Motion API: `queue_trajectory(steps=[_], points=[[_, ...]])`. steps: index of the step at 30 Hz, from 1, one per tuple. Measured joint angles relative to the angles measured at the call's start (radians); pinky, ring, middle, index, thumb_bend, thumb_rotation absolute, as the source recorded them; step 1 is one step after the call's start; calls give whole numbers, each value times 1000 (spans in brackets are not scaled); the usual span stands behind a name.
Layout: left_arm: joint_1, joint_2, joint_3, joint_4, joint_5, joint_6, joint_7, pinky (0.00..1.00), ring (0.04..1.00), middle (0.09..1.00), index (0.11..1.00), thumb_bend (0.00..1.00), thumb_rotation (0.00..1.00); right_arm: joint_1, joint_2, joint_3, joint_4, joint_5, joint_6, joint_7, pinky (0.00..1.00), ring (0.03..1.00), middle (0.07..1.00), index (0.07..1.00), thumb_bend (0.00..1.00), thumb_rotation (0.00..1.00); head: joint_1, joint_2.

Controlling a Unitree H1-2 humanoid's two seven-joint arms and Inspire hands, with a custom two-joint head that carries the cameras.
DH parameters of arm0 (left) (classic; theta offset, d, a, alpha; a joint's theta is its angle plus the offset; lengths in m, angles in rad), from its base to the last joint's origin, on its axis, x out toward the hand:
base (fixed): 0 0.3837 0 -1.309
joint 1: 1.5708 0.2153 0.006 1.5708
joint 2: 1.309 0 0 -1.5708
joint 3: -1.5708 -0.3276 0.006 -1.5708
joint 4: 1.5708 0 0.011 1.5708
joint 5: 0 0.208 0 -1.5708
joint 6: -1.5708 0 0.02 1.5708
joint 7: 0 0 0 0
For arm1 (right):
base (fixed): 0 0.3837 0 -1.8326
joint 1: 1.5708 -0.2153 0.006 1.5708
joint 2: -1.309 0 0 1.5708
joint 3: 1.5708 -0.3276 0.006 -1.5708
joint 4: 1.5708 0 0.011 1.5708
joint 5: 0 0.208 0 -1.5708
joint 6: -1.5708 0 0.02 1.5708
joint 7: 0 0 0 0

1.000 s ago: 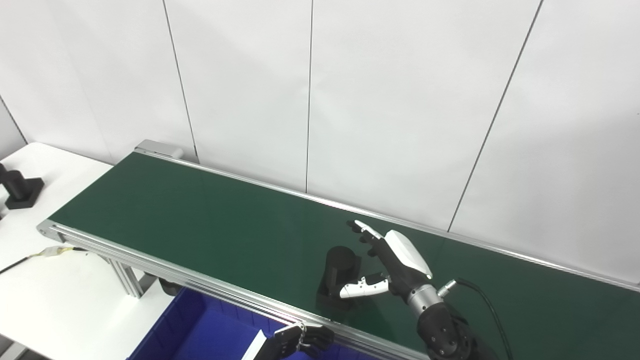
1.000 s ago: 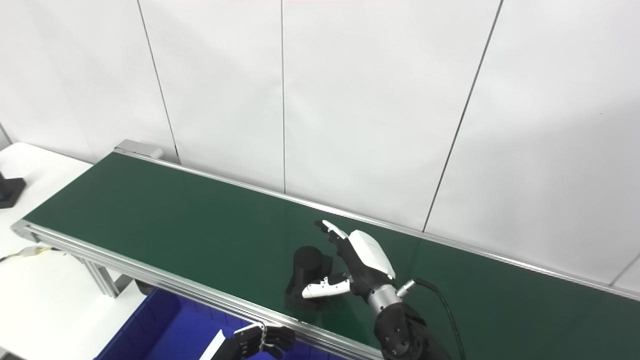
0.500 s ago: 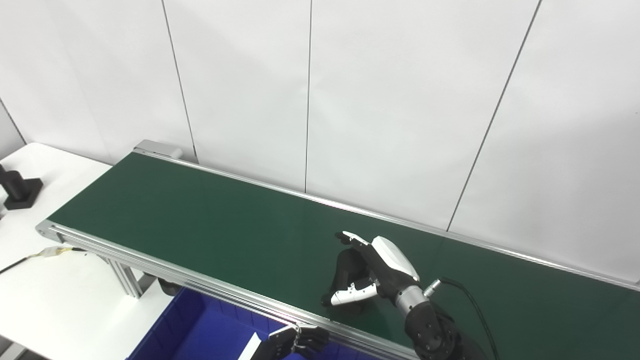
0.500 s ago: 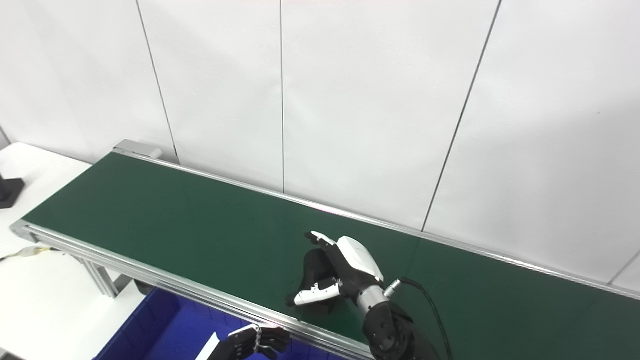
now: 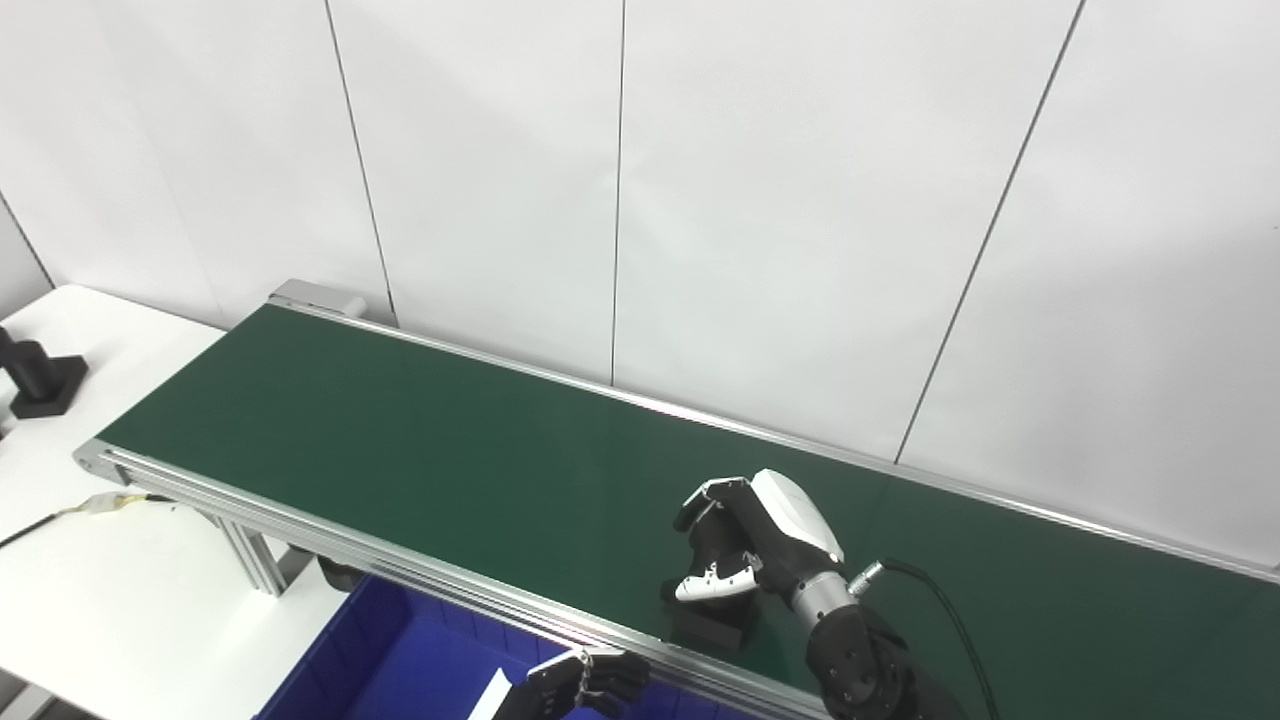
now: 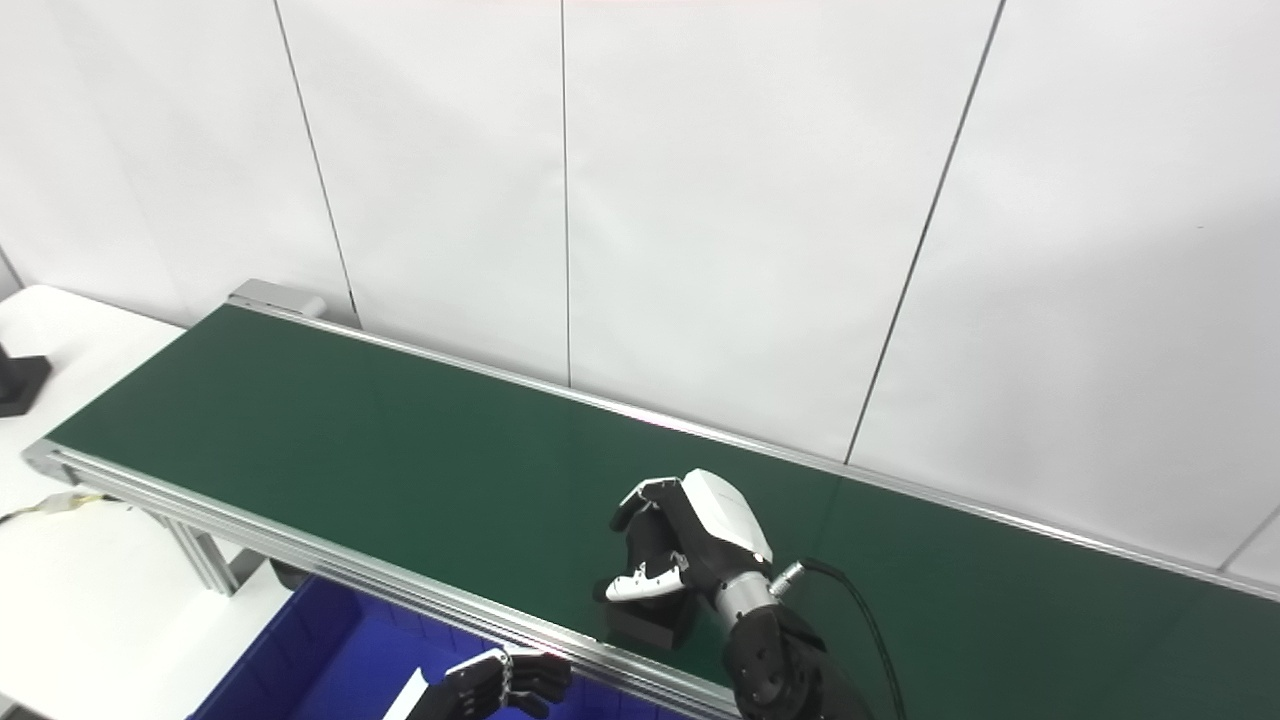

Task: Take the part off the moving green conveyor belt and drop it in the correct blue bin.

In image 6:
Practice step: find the grey conveyor end cover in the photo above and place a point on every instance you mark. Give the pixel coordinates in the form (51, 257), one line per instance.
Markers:
(275, 298)

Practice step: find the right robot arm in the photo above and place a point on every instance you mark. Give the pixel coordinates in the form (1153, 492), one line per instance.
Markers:
(780, 660)

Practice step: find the aluminium conveyor leg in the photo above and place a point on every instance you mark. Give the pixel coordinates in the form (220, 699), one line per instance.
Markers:
(200, 555)

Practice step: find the blue plastic bin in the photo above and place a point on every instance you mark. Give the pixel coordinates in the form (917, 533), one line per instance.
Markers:
(330, 660)

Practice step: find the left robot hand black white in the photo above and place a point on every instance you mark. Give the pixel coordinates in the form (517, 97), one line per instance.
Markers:
(490, 685)

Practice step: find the small black box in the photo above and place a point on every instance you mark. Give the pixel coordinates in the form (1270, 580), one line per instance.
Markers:
(645, 620)

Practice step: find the black cylinder part square base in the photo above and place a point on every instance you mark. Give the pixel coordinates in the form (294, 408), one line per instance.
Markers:
(20, 385)

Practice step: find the green conveyor belt aluminium frame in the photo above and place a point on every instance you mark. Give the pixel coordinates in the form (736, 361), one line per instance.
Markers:
(450, 460)

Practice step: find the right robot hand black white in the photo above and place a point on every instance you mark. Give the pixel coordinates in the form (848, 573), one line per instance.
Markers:
(700, 535)

